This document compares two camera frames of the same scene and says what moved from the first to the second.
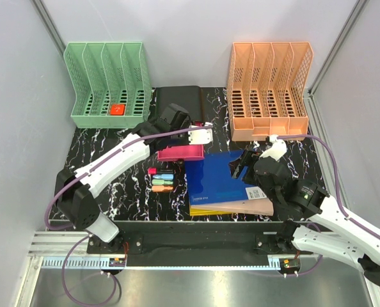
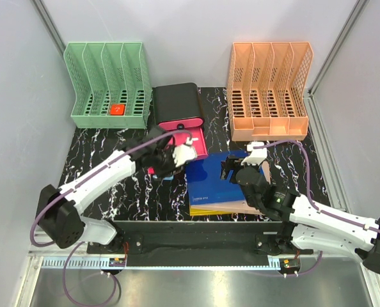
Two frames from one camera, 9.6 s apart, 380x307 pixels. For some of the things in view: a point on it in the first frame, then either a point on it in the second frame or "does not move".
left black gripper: [185, 142] → [173, 166]
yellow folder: [196, 212] does not move
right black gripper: [235, 167] → [226, 166]
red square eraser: [118, 109] does not move
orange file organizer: [265, 89] does not move
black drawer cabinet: [189, 98] does not move
